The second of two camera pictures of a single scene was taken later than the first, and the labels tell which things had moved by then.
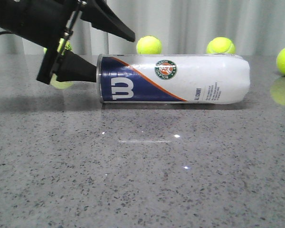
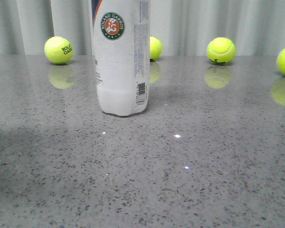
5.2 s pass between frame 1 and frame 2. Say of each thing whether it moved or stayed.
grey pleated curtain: stayed
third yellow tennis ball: stayed
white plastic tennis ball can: moved
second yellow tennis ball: stayed
